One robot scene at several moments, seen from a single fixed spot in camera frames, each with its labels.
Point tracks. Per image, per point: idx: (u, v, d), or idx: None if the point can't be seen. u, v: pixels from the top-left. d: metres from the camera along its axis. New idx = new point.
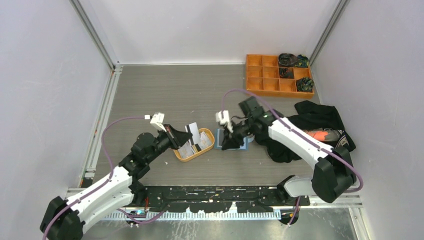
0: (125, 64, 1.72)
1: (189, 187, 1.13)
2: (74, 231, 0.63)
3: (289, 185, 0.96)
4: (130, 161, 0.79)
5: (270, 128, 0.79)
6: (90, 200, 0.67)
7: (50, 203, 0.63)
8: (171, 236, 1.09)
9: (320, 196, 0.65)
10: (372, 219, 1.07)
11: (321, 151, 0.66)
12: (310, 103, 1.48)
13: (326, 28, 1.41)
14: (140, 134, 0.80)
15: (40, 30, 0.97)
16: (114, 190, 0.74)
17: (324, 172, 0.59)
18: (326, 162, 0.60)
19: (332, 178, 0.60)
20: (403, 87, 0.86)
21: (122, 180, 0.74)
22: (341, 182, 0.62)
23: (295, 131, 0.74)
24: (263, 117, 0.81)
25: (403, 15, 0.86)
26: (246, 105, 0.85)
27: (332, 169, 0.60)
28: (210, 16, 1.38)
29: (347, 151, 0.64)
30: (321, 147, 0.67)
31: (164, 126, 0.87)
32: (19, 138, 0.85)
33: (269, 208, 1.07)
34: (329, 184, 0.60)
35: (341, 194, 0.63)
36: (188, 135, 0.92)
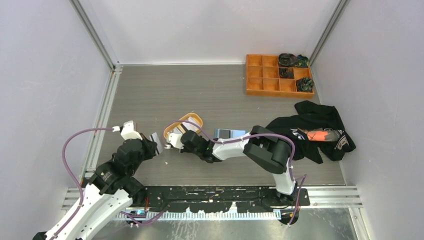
0: (125, 64, 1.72)
1: (189, 188, 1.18)
2: None
3: (281, 187, 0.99)
4: (102, 174, 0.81)
5: (216, 151, 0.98)
6: (66, 233, 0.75)
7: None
8: (171, 237, 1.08)
9: (277, 172, 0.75)
10: (372, 219, 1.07)
11: (244, 140, 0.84)
12: (310, 103, 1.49)
13: (326, 28, 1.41)
14: (126, 140, 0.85)
15: (40, 30, 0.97)
16: (87, 213, 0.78)
17: (252, 153, 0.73)
18: (249, 146, 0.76)
19: (261, 153, 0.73)
20: (404, 86, 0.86)
21: (94, 201, 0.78)
22: (277, 152, 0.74)
23: (226, 141, 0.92)
24: (207, 150, 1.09)
25: (403, 14, 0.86)
26: (190, 143, 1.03)
27: (256, 147, 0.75)
28: (209, 16, 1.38)
29: (261, 127, 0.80)
30: (242, 137, 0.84)
31: (140, 134, 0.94)
32: (19, 138, 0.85)
33: (269, 208, 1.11)
34: (264, 159, 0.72)
35: (284, 159, 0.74)
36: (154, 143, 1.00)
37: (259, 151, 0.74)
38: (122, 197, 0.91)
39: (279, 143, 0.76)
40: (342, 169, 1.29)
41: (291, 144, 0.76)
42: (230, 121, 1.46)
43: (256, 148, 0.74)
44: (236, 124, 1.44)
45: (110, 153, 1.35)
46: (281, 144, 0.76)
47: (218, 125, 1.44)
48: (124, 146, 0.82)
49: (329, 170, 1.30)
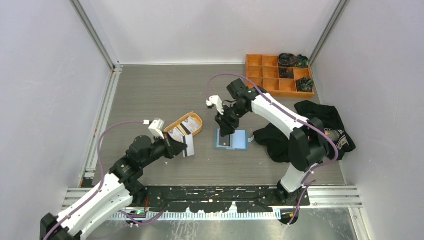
0: (125, 64, 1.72)
1: (189, 188, 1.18)
2: None
3: (287, 182, 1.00)
4: (121, 166, 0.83)
5: (253, 102, 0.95)
6: (80, 215, 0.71)
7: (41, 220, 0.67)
8: (171, 236, 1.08)
9: (300, 166, 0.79)
10: (372, 219, 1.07)
11: (297, 122, 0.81)
12: (310, 103, 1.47)
13: (326, 27, 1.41)
14: (136, 137, 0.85)
15: (40, 30, 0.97)
16: (105, 198, 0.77)
17: (297, 139, 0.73)
18: (299, 132, 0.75)
19: (304, 146, 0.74)
20: (404, 86, 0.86)
21: (112, 188, 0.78)
22: (314, 153, 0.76)
23: (275, 105, 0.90)
24: (248, 94, 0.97)
25: (403, 14, 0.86)
26: (233, 87, 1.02)
27: (304, 139, 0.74)
28: (210, 16, 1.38)
29: (320, 122, 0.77)
30: (298, 118, 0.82)
31: (162, 133, 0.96)
32: (19, 138, 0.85)
33: (269, 208, 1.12)
34: (301, 152, 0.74)
35: (314, 162, 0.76)
36: (182, 145, 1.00)
37: (304, 144, 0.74)
38: (124, 195, 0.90)
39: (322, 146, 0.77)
40: (342, 169, 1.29)
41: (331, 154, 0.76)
42: None
43: (304, 140, 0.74)
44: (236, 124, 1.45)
45: (110, 153, 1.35)
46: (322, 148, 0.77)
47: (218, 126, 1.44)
48: (137, 144, 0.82)
49: (329, 170, 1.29)
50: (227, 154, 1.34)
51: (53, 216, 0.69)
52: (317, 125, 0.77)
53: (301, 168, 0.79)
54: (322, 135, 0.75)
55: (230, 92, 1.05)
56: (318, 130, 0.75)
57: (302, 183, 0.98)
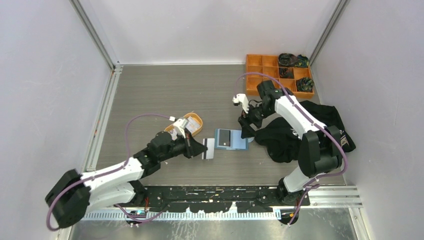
0: (124, 64, 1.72)
1: (189, 188, 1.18)
2: (80, 206, 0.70)
3: (289, 182, 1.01)
4: (144, 155, 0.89)
5: (277, 101, 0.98)
6: (101, 181, 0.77)
7: (66, 174, 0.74)
8: (171, 236, 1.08)
9: (306, 170, 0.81)
10: (371, 219, 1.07)
11: (313, 126, 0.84)
12: (310, 103, 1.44)
13: (326, 28, 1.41)
14: (158, 133, 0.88)
15: (40, 29, 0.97)
16: (125, 176, 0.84)
17: (309, 142, 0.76)
18: (313, 136, 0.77)
19: (314, 151, 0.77)
20: (403, 86, 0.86)
21: (134, 170, 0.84)
22: (322, 161, 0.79)
23: (297, 106, 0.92)
24: (274, 93, 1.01)
25: (403, 14, 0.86)
26: (262, 86, 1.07)
27: (316, 143, 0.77)
28: (210, 16, 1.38)
29: (337, 132, 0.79)
30: (314, 123, 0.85)
31: (184, 132, 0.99)
32: (19, 138, 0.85)
33: (269, 208, 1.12)
34: (310, 156, 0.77)
35: (320, 170, 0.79)
36: (202, 148, 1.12)
37: (314, 149, 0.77)
38: (128, 188, 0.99)
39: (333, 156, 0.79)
40: None
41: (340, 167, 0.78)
42: (229, 122, 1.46)
43: (316, 146, 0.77)
44: (236, 124, 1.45)
45: (110, 153, 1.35)
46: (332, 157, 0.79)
47: (218, 125, 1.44)
48: (158, 139, 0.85)
49: None
50: (227, 154, 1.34)
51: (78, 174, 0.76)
52: (335, 133, 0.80)
53: (307, 173, 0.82)
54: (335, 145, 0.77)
55: (259, 91, 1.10)
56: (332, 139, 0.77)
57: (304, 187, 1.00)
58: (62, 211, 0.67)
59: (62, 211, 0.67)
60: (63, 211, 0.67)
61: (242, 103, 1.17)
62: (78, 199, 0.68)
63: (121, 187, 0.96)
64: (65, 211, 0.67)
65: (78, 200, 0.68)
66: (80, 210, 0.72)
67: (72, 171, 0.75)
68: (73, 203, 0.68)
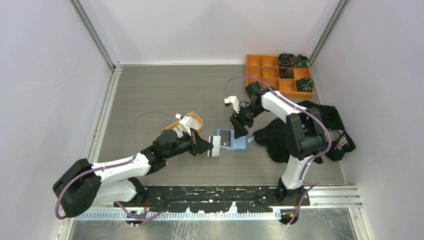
0: (124, 64, 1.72)
1: (189, 188, 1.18)
2: (90, 195, 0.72)
3: (286, 177, 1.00)
4: (151, 152, 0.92)
5: (263, 97, 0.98)
6: (111, 173, 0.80)
7: (77, 163, 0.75)
8: (171, 237, 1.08)
9: (294, 154, 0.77)
10: (372, 219, 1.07)
11: (295, 110, 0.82)
12: (310, 103, 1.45)
13: (326, 27, 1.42)
14: (164, 130, 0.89)
15: (40, 30, 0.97)
16: (133, 171, 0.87)
17: (291, 122, 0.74)
18: (295, 115, 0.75)
19: (298, 130, 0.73)
20: (403, 86, 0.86)
21: (142, 165, 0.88)
22: (309, 141, 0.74)
23: (281, 98, 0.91)
24: (260, 90, 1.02)
25: (403, 15, 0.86)
26: (249, 87, 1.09)
27: (299, 123, 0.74)
28: (210, 16, 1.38)
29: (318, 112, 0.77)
30: (296, 106, 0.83)
31: (190, 130, 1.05)
32: (19, 138, 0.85)
33: (269, 208, 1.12)
34: (295, 136, 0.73)
35: (308, 151, 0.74)
36: (208, 146, 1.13)
37: (298, 128, 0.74)
38: (131, 186, 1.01)
39: (319, 136, 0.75)
40: (343, 169, 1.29)
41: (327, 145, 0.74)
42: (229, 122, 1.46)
43: (299, 125, 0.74)
44: None
45: (110, 153, 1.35)
46: (319, 138, 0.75)
47: (218, 125, 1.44)
48: (164, 136, 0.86)
49: (329, 170, 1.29)
50: (227, 154, 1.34)
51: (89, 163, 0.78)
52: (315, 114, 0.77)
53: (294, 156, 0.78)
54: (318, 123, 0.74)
55: (247, 93, 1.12)
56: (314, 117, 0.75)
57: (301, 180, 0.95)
58: (71, 199, 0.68)
59: (71, 199, 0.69)
60: (71, 199, 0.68)
61: (233, 104, 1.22)
62: (88, 189, 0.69)
63: (123, 185, 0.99)
64: (73, 200, 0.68)
65: (88, 189, 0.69)
66: (88, 200, 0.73)
67: (83, 160, 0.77)
68: (82, 192, 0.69)
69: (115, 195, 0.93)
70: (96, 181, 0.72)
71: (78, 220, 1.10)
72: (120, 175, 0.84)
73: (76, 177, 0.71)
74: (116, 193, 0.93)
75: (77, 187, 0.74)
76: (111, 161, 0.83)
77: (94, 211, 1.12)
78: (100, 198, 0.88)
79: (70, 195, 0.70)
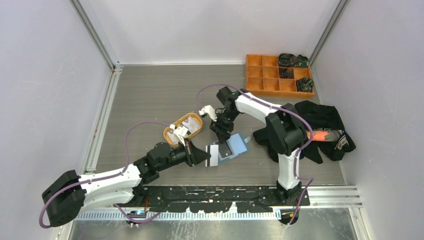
0: (124, 64, 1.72)
1: (189, 187, 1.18)
2: (75, 208, 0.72)
3: (280, 178, 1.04)
4: (144, 164, 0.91)
5: (236, 101, 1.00)
6: (98, 186, 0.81)
7: (64, 175, 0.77)
8: (171, 237, 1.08)
9: (281, 151, 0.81)
10: (372, 219, 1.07)
11: (272, 109, 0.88)
12: (310, 103, 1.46)
13: (326, 27, 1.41)
14: (158, 144, 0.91)
15: (40, 30, 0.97)
16: (123, 183, 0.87)
17: (271, 122, 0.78)
18: (273, 116, 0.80)
19: (279, 128, 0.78)
20: (404, 86, 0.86)
21: (132, 177, 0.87)
22: (291, 136, 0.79)
23: (255, 100, 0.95)
24: (232, 95, 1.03)
25: (403, 15, 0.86)
26: (220, 93, 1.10)
27: (278, 121, 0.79)
28: (210, 17, 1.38)
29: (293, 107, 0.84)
30: (272, 106, 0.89)
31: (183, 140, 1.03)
32: (19, 138, 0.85)
33: (269, 208, 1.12)
34: (277, 134, 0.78)
35: (293, 145, 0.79)
36: (204, 155, 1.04)
37: (279, 126, 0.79)
38: (127, 190, 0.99)
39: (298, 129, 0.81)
40: (343, 169, 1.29)
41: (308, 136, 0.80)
42: None
43: (278, 123, 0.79)
44: (236, 124, 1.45)
45: (110, 153, 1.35)
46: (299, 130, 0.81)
47: None
48: (156, 150, 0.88)
49: (329, 170, 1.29)
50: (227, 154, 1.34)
51: (76, 175, 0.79)
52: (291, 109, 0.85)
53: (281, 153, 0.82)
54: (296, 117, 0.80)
55: (219, 99, 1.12)
56: (291, 112, 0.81)
57: (297, 177, 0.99)
58: (56, 210, 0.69)
59: (56, 210, 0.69)
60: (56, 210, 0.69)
61: (208, 113, 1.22)
62: (72, 201, 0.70)
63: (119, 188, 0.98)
64: (58, 212, 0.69)
65: (72, 202, 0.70)
66: (73, 212, 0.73)
67: (71, 172, 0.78)
68: (66, 205, 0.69)
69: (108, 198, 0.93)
70: (81, 194, 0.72)
71: (78, 220, 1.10)
72: (109, 187, 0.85)
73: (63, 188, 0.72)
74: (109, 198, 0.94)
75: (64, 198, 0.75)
76: (100, 173, 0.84)
77: (94, 211, 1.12)
78: (92, 204, 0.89)
79: (55, 206, 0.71)
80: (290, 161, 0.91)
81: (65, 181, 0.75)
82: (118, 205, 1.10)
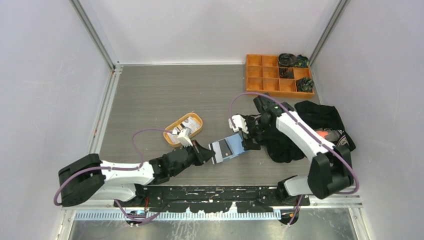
0: (124, 64, 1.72)
1: (189, 187, 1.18)
2: (89, 192, 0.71)
3: (289, 183, 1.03)
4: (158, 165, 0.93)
5: (279, 119, 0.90)
6: (116, 175, 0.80)
7: (87, 157, 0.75)
8: (171, 236, 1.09)
9: (317, 194, 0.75)
10: (371, 219, 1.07)
11: (321, 146, 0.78)
12: (311, 103, 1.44)
13: (326, 27, 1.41)
14: (176, 148, 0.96)
15: (40, 30, 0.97)
16: (137, 178, 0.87)
17: (319, 165, 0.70)
18: (322, 157, 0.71)
19: (325, 175, 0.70)
20: (404, 86, 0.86)
21: (146, 175, 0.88)
22: (335, 182, 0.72)
23: (301, 125, 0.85)
24: (274, 109, 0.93)
25: (403, 15, 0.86)
26: (258, 101, 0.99)
27: (327, 166, 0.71)
28: (210, 17, 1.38)
29: (348, 151, 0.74)
30: (322, 143, 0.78)
31: (190, 140, 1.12)
32: (19, 138, 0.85)
33: (269, 208, 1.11)
34: (322, 180, 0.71)
35: (333, 192, 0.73)
36: (211, 153, 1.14)
37: (326, 172, 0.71)
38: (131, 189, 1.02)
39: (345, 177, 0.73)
40: None
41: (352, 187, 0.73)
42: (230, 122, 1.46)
43: (327, 169, 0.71)
44: None
45: (110, 153, 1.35)
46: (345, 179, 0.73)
47: (218, 125, 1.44)
48: (173, 154, 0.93)
49: None
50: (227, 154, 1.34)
51: (99, 160, 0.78)
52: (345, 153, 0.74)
53: (316, 195, 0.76)
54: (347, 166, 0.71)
55: (255, 105, 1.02)
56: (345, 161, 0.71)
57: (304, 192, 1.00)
58: (71, 191, 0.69)
59: (71, 191, 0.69)
60: (73, 190, 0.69)
61: (242, 126, 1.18)
62: (92, 184, 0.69)
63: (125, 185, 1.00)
64: (74, 191, 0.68)
65: (92, 185, 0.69)
66: (87, 195, 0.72)
67: (93, 155, 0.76)
68: (83, 187, 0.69)
69: (116, 192, 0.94)
70: (100, 179, 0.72)
71: (78, 220, 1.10)
72: (124, 179, 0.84)
73: (84, 169, 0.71)
74: (116, 192, 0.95)
75: (81, 179, 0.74)
76: (119, 163, 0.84)
77: (94, 211, 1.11)
78: (101, 194, 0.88)
79: (72, 186, 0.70)
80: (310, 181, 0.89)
81: (86, 164, 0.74)
82: (118, 204, 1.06)
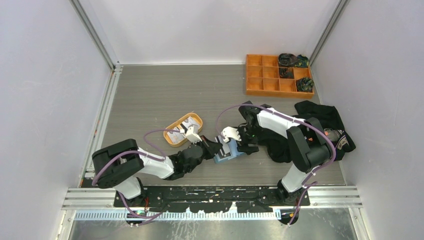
0: (124, 64, 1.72)
1: (189, 187, 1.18)
2: (131, 172, 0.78)
3: (285, 180, 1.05)
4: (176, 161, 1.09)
5: (258, 116, 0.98)
6: (149, 161, 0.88)
7: (128, 141, 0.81)
8: (171, 237, 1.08)
9: (303, 168, 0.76)
10: (371, 219, 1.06)
11: (294, 122, 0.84)
12: (310, 103, 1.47)
13: (326, 27, 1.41)
14: (191, 145, 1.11)
15: (40, 30, 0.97)
16: (160, 170, 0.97)
17: (293, 136, 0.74)
18: (295, 129, 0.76)
19: (301, 143, 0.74)
20: (404, 86, 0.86)
21: (169, 168, 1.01)
22: (315, 153, 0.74)
23: (277, 113, 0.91)
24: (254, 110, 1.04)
25: (403, 15, 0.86)
26: (242, 109, 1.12)
27: (301, 135, 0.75)
28: (209, 17, 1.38)
29: (318, 122, 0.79)
30: (295, 119, 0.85)
31: (198, 135, 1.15)
32: (20, 138, 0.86)
33: (269, 208, 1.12)
34: (299, 149, 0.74)
35: (316, 163, 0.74)
36: (219, 145, 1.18)
37: (301, 141, 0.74)
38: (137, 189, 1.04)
39: (323, 146, 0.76)
40: (343, 170, 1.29)
41: (333, 154, 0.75)
42: (230, 122, 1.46)
43: (301, 137, 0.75)
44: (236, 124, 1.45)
45: None
46: (324, 147, 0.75)
47: (218, 125, 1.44)
48: (189, 151, 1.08)
49: (329, 170, 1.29)
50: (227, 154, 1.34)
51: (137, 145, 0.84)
52: (316, 125, 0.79)
53: (302, 170, 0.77)
54: (319, 133, 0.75)
55: (241, 114, 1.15)
56: (316, 129, 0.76)
57: (303, 184, 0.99)
58: (115, 171, 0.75)
59: (114, 171, 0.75)
60: (113, 171, 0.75)
61: (232, 136, 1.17)
62: (134, 167, 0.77)
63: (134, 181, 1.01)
64: (116, 173, 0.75)
65: (135, 167, 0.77)
66: (126, 176, 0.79)
67: (131, 141, 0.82)
68: (128, 168, 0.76)
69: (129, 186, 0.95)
70: (141, 162, 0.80)
71: (78, 220, 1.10)
72: (151, 167, 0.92)
73: (125, 152, 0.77)
74: (127, 187, 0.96)
75: (118, 162, 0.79)
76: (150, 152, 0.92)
77: (95, 211, 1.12)
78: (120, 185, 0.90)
79: (114, 167, 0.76)
80: (303, 175, 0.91)
81: (127, 147, 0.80)
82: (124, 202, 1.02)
